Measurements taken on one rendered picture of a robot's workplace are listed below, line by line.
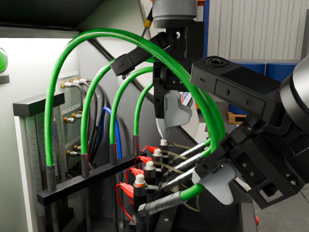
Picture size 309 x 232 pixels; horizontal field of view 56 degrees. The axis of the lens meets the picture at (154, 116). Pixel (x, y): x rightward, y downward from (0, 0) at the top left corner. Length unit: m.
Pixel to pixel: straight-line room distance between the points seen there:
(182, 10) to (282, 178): 0.30
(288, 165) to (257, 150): 0.03
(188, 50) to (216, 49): 6.51
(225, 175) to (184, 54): 0.23
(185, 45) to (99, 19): 0.48
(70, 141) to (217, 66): 0.64
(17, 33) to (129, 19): 0.37
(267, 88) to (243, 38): 6.74
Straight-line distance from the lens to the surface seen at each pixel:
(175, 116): 0.51
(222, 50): 6.99
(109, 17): 0.93
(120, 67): 0.52
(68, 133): 0.88
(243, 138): 0.30
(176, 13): 0.48
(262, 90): 0.30
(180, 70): 0.39
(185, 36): 0.50
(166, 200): 0.46
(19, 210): 0.75
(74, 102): 0.90
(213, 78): 0.31
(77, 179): 0.73
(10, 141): 0.69
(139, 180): 0.59
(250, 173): 0.33
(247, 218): 0.88
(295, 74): 0.26
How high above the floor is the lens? 1.42
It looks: 15 degrees down
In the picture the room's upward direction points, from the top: straight up
